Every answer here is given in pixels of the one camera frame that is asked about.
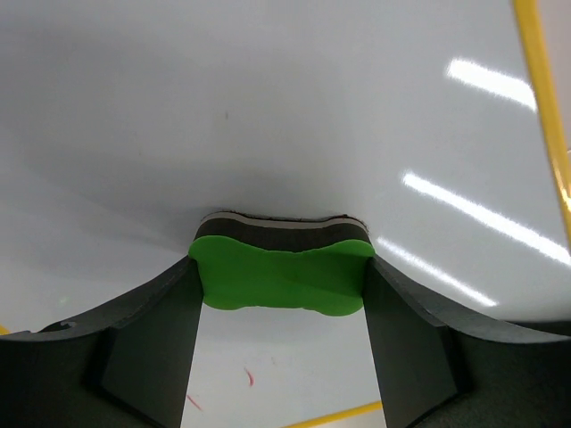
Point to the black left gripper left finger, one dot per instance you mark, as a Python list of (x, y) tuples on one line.
[(125, 363)]

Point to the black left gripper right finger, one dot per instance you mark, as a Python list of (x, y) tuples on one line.
[(441, 364)]

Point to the green whiteboard eraser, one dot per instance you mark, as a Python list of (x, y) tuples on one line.
[(282, 263)]

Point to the yellow framed whiteboard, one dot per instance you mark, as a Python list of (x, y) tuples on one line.
[(435, 123)]

